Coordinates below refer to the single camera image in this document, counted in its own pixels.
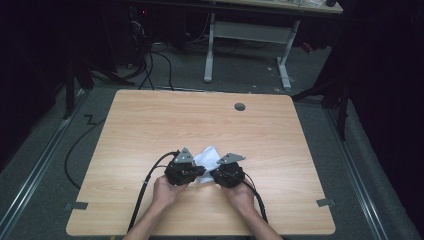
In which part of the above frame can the person's left hand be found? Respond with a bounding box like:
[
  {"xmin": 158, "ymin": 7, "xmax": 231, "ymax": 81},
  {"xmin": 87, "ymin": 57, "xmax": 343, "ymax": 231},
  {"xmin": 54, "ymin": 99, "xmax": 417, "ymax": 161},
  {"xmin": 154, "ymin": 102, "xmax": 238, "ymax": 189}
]
[{"xmin": 152, "ymin": 174, "xmax": 190, "ymax": 209}]

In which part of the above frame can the white sock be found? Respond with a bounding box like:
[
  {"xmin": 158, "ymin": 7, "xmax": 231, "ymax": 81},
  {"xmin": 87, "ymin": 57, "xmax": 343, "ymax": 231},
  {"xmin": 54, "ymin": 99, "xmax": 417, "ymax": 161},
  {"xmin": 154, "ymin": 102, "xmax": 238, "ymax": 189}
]
[{"xmin": 193, "ymin": 145, "xmax": 222, "ymax": 185}]

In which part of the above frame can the bundle of black cables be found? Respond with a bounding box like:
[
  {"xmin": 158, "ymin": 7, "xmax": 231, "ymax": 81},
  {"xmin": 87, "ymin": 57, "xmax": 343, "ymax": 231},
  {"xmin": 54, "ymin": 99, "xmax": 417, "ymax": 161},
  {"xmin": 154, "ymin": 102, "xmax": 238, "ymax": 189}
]
[{"xmin": 128, "ymin": 6, "xmax": 176, "ymax": 92}]

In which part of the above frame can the person's right hand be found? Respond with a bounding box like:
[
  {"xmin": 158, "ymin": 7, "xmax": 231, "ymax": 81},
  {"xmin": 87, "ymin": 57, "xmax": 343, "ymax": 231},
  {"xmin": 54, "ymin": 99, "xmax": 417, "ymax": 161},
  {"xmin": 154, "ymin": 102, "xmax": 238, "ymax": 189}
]
[{"xmin": 221, "ymin": 181, "xmax": 256, "ymax": 212}]

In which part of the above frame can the black metal stand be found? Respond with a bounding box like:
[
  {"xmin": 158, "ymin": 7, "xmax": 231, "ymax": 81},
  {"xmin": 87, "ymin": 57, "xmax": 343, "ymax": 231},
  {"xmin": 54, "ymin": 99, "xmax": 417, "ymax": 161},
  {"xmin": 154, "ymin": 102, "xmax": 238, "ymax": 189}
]
[
  {"xmin": 291, "ymin": 75, "xmax": 352, "ymax": 141},
  {"xmin": 62, "ymin": 54, "xmax": 135, "ymax": 120}
]

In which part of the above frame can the metal floor rail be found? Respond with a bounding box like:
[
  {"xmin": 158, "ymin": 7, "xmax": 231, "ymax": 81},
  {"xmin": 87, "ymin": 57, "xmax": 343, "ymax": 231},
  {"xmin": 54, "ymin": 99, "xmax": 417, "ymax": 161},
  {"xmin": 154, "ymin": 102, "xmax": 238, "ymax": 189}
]
[
  {"xmin": 0, "ymin": 89, "xmax": 88, "ymax": 234},
  {"xmin": 324, "ymin": 106, "xmax": 390, "ymax": 240}
]

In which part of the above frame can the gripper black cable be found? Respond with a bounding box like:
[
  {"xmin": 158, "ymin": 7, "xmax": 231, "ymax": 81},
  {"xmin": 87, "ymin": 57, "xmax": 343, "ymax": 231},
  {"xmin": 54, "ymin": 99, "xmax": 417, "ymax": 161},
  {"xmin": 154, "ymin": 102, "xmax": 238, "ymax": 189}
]
[
  {"xmin": 126, "ymin": 150, "xmax": 181, "ymax": 233},
  {"xmin": 242, "ymin": 171, "xmax": 269, "ymax": 224}
]

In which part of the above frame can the white desk frame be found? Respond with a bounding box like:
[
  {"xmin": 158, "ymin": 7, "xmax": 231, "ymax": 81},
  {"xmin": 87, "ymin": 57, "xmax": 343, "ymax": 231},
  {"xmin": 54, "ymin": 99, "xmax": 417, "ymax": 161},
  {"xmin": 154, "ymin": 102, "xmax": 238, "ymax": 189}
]
[{"xmin": 203, "ymin": 0, "xmax": 344, "ymax": 90}]

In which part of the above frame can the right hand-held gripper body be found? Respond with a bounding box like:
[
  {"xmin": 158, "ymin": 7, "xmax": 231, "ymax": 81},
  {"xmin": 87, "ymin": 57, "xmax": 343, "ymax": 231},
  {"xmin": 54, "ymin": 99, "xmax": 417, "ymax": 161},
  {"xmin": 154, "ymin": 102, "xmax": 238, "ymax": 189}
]
[{"xmin": 210, "ymin": 152, "xmax": 247, "ymax": 189}]

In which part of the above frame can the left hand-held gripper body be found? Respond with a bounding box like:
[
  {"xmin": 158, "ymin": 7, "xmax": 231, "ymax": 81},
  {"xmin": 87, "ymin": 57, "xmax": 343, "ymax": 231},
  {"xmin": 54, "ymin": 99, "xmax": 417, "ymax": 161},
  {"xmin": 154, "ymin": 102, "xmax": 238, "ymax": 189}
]
[{"xmin": 164, "ymin": 147, "xmax": 201, "ymax": 187}]

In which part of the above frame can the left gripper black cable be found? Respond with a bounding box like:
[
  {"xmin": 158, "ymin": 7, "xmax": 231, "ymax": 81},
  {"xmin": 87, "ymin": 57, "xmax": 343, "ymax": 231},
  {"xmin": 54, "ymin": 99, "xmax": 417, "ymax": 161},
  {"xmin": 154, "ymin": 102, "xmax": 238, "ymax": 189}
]
[{"xmin": 126, "ymin": 150, "xmax": 181, "ymax": 233}]

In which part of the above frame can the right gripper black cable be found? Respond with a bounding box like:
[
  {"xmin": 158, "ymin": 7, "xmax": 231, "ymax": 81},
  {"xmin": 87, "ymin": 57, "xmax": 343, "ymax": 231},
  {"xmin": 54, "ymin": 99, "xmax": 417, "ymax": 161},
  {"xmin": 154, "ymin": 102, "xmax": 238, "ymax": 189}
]
[{"xmin": 242, "ymin": 171, "xmax": 269, "ymax": 224}]

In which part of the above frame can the grey tape strip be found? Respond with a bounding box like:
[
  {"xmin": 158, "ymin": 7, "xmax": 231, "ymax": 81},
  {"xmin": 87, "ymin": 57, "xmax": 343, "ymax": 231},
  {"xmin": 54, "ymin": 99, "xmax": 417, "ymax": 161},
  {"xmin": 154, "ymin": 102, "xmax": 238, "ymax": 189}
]
[
  {"xmin": 315, "ymin": 197, "xmax": 336, "ymax": 208},
  {"xmin": 64, "ymin": 201, "xmax": 90, "ymax": 211}
]

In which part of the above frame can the black floor cable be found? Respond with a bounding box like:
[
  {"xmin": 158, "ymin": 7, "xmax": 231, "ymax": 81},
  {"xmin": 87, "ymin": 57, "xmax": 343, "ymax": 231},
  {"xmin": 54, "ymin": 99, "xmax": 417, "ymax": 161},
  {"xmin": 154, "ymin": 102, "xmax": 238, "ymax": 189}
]
[{"xmin": 63, "ymin": 114, "xmax": 106, "ymax": 190}]

